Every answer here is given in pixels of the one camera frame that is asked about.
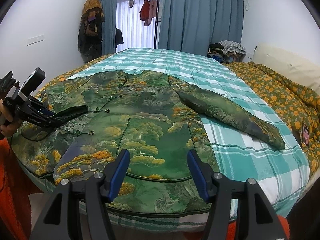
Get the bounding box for green landscape print jacket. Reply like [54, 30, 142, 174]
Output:
[12, 70, 285, 215]

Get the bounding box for pile of clothes by bed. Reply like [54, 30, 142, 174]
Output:
[207, 40, 247, 63]

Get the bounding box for person's left hand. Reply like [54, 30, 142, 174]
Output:
[1, 100, 23, 137]

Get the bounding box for dark cloth on nightstand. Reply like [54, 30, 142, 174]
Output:
[0, 71, 20, 100]

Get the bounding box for teal white plaid blanket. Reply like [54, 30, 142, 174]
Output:
[30, 48, 311, 233]

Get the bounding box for coats hanging on rack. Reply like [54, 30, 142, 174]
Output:
[78, 0, 105, 63]

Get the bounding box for smartphone on quilt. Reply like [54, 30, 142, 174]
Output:
[302, 123, 309, 146]

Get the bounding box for dark garment by window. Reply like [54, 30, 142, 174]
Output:
[115, 28, 124, 47]

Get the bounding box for orange floral green quilt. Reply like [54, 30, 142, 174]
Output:
[224, 62, 319, 176]

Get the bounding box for blue curtain left panel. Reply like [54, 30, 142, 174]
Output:
[99, 0, 117, 55]

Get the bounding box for blue curtain panel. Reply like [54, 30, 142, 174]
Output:
[158, 0, 244, 56]
[99, 0, 117, 55]

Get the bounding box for red garment hanging outside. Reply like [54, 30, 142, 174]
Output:
[139, 0, 157, 27]

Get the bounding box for cream padded headboard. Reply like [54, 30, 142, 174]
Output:
[253, 43, 320, 93]

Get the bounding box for blue curtain right panel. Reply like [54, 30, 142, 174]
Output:
[158, 0, 244, 56]

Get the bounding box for camera mounted on gripper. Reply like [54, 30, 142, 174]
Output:
[18, 67, 46, 101]

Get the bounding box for white wall switch panel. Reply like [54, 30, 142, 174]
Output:
[27, 34, 44, 46]

